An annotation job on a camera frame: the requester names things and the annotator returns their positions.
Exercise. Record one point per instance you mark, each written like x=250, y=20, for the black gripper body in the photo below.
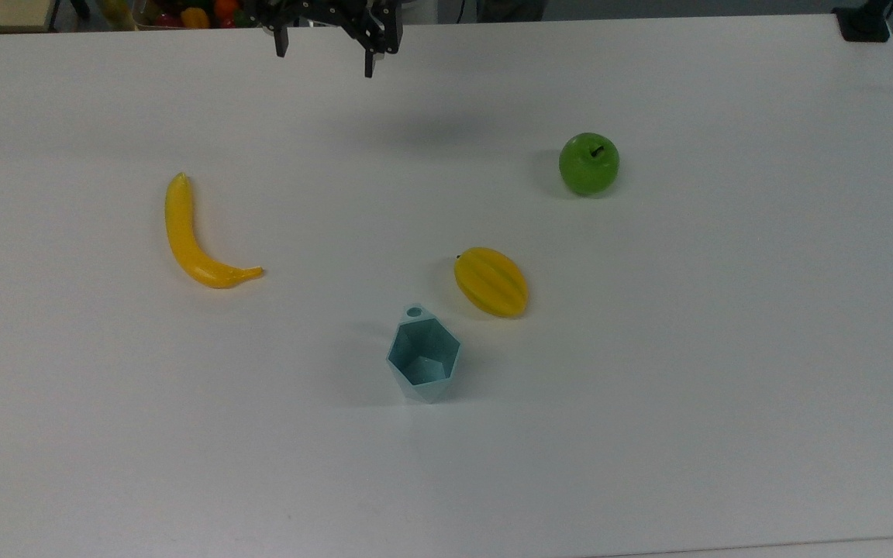
x=321, y=7

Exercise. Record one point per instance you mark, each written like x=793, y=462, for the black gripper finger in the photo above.
x=379, y=35
x=281, y=39

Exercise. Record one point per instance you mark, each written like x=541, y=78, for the light blue hexagonal mug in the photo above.
x=423, y=360

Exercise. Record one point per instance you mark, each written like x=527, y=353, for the orange toy fruit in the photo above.
x=225, y=8

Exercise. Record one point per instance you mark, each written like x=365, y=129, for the yellow toy pepper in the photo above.
x=194, y=18

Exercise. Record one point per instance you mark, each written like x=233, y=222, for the clear bin of toy fruit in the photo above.
x=160, y=14

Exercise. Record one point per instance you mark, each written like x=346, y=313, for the yellow banana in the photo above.
x=185, y=240

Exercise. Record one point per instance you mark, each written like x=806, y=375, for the green apple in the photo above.
x=588, y=164

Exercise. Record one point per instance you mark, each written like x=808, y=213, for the yellow ribbed starfruit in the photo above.
x=491, y=282

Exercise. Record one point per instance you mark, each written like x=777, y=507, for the black table clamp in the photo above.
x=863, y=23

